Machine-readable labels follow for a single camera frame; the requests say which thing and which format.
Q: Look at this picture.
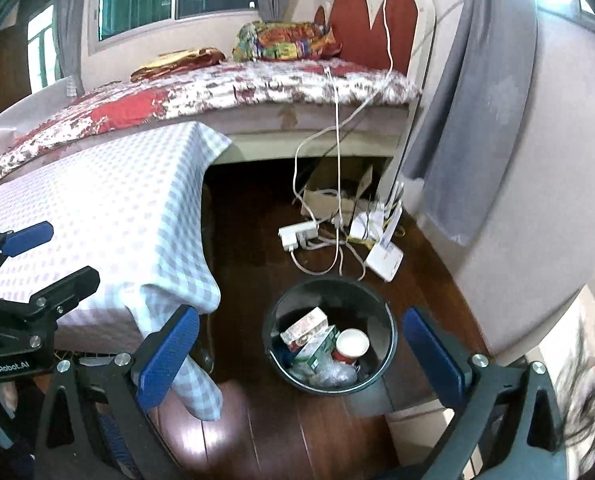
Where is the red paper cup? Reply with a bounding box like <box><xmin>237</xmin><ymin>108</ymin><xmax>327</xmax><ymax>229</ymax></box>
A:
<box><xmin>332</xmin><ymin>328</ymin><xmax>370</xmax><ymax>364</ymax></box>

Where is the clear plastic bag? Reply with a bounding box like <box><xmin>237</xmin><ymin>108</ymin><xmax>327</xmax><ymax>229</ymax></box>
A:
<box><xmin>291</xmin><ymin>359</ymin><xmax>358</xmax><ymax>389</ymax></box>

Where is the green carton box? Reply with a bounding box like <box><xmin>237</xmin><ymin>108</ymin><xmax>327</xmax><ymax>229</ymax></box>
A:
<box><xmin>289</xmin><ymin>325</ymin><xmax>339</xmax><ymax>378</ymax></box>

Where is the red white carton box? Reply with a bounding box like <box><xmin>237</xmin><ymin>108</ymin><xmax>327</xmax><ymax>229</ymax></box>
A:
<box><xmin>280</xmin><ymin>307</ymin><xmax>328</xmax><ymax>352</ymax></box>

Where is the black trash bin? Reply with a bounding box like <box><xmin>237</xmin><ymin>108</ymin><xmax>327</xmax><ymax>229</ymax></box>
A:
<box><xmin>262</xmin><ymin>276</ymin><xmax>398</xmax><ymax>396</ymax></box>

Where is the pink checkered tablecloth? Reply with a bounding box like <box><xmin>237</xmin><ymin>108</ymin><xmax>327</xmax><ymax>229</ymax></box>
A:
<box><xmin>0</xmin><ymin>120</ymin><xmax>235</xmax><ymax>423</ymax></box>

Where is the white covered furniture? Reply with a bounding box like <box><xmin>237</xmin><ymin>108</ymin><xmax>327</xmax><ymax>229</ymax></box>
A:
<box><xmin>0</xmin><ymin>76</ymin><xmax>82</xmax><ymax>155</ymax></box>

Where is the white wifi router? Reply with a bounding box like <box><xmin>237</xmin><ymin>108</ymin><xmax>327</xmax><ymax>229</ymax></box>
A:
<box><xmin>348</xmin><ymin>182</ymin><xmax>404</xmax><ymax>283</ymax></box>

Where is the white power strip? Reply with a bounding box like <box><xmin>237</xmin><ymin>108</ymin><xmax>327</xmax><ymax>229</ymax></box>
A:
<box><xmin>278</xmin><ymin>220</ymin><xmax>318</xmax><ymax>252</ymax></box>

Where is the cardboard box under bed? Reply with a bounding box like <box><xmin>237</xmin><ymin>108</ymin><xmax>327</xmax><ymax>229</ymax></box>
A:
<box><xmin>301</xmin><ymin>157</ymin><xmax>382</xmax><ymax>228</ymax></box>

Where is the folded yellow red blanket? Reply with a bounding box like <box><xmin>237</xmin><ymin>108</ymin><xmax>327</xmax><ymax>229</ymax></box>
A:
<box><xmin>130</xmin><ymin>47</ymin><xmax>226</xmax><ymax>82</ymax></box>

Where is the floral red bed quilt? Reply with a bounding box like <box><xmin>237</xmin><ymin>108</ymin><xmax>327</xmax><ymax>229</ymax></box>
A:
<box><xmin>0</xmin><ymin>58</ymin><xmax>421</xmax><ymax>181</ymax></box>

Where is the colourful pillow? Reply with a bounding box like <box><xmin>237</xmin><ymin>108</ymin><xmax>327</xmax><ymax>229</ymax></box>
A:
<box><xmin>232</xmin><ymin>21</ymin><xmax>342</xmax><ymax>62</ymax></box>

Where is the red heart headboard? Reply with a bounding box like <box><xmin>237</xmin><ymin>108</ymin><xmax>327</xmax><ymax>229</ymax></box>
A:
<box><xmin>314</xmin><ymin>0</ymin><xmax>436</xmax><ymax>87</ymax></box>

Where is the white hanging cable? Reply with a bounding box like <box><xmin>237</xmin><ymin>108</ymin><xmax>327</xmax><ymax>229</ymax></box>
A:
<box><xmin>289</xmin><ymin>0</ymin><xmax>409</xmax><ymax>281</ymax></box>

